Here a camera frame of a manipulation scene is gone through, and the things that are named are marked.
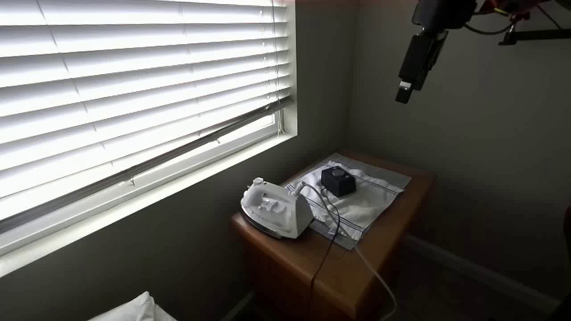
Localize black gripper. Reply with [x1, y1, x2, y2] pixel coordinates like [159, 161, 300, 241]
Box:
[395, 0, 479, 106]

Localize black alarm clock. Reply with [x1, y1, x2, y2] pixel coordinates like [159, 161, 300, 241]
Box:
[320, 165, 359, 198]

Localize white striped cloth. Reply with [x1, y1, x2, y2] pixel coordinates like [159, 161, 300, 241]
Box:
[284, 152, 414, 252]

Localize white clothes iron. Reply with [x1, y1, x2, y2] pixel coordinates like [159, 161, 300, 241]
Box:
[239, 175, 316, 243]

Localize white baseboard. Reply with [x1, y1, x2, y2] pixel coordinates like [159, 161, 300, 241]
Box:
[402, 234, 562, 318]

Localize wooden nightstand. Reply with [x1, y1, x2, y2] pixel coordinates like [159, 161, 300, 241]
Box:
[229, 148, 436, 321]

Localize white window blinds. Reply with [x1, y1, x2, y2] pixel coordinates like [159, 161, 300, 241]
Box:
[0, 0, 295, 223]

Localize white pillow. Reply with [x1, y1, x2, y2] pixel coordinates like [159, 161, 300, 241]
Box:
[88, 289, 179, 321]

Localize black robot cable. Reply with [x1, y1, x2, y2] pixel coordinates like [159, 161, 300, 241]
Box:
[463, 17, 521, 38]

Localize red wrist camera mount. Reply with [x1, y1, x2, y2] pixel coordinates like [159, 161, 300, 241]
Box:
[475, 0, 537, 22]

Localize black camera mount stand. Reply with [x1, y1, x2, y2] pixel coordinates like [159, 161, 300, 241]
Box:
[498, 9, 571, 49]

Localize white power cable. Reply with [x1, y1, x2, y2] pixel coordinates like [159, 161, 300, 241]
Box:
[309, 182, 400, 321]

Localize black power cable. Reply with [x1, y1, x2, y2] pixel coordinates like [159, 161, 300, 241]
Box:
[297, 181, 343, 321]

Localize white window frame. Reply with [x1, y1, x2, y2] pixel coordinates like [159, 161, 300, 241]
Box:
[0, 0, 300, 279]

